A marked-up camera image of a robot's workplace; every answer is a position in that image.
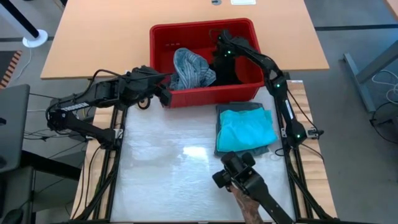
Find white pole stand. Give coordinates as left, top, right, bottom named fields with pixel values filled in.
left=0, top=0, right=49, bottom=49

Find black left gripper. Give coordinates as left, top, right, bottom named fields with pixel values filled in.
left=125, top=65, right=174, bottom=109

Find hazard striped floor mat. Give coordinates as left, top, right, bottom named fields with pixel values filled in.
left=0, top=50, right=22, bottom=90

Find black garment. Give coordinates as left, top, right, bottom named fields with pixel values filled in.
left=207, top=52, right=244, bottom=87

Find turquoise garment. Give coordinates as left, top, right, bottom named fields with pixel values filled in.
left=216, top=108, right=279, bottom=153

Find silver aluminium rail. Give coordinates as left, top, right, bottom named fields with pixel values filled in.
left=280, top=127, right=324, bottom=139
left=83, top=128, right=124, bottom=140

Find black aluminium table frame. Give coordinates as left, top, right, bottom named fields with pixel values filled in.
left=70, top=80, right=335, bottom=224

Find grey metal table leg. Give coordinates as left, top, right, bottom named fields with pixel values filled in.
left=343, top=39, right=398, bottom=113

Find blue grey striped garment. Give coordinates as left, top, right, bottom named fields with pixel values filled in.
left=169, top=47, right=217, bottom=91

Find large tan wooden desk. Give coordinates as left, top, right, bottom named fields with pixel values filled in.
left=40, top=0, right=330, bottom=81

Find dark grey monitor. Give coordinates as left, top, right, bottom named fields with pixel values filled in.
left=0, top=83, right=31, bottom=174

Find grey-green trousers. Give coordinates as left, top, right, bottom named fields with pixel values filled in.
left=213, top=101, right=271, bottom=158

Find person's forearm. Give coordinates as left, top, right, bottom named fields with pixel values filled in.
left=229, top=185, right=265, bottom=224

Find red plastic laundry bin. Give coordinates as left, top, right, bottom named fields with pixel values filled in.
left=149, top=17, right=269, bottom=109

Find black handheld device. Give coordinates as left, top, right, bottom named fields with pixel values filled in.
left=212, top=151, right=295, bottom=224

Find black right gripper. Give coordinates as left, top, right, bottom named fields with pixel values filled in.
left=213, top=29, right=251, bottom=63

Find white floor cable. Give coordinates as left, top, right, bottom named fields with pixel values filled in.
left=371, top=68, right=398, bottom=106

